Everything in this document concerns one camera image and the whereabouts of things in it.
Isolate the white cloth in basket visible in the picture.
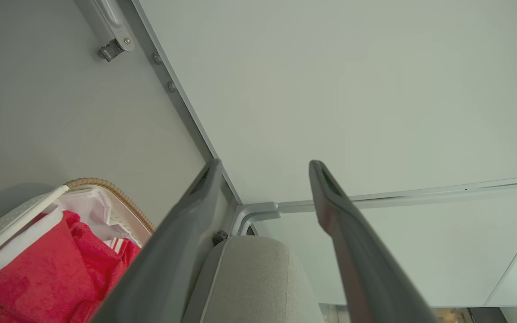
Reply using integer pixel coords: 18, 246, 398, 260
54, 188, 129, 250

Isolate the red and white garment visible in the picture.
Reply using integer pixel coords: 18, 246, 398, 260
0, 210, 142, 323

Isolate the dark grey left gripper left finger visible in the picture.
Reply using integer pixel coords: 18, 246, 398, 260
90, 158, 222, 323

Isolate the light grey fabric sofa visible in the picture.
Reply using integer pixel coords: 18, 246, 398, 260
182, 236, 327, 323

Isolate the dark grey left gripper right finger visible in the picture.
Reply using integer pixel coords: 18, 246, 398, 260
309, 160, 439, 323

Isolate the silver metal latch bracket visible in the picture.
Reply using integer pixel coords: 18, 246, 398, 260
74, 0, 135, 62

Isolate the white laundry basket wicker rim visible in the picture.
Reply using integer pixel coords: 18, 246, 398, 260
0, 178, 156, 323

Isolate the grey metal partition leg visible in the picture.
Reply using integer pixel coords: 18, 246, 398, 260
231, 202, 282, 237

